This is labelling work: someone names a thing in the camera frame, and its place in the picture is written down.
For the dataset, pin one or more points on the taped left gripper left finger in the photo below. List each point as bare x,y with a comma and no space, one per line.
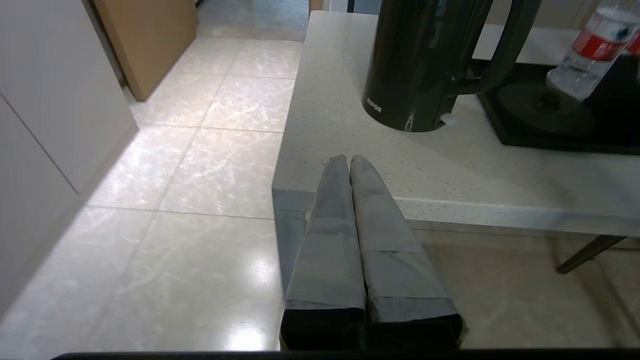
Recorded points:
327,260

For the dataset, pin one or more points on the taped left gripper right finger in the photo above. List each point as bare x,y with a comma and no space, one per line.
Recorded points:
395,260

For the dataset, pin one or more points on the black electric kettle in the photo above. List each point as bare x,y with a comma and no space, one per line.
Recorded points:
420,60

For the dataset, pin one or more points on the red-capped water bottle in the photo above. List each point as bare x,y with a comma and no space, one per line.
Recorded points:
590,55
634,44

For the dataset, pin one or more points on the round black kettle base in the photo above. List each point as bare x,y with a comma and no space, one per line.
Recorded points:
545,107

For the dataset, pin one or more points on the black serving tray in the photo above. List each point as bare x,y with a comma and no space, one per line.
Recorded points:
550,142

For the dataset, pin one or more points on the wooden door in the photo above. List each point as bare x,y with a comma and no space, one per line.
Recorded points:
150,45

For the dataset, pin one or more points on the white tall cabinet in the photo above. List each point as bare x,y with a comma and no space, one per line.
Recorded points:
50,150

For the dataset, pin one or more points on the dark chair frame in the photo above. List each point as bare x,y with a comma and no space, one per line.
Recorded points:
590,254

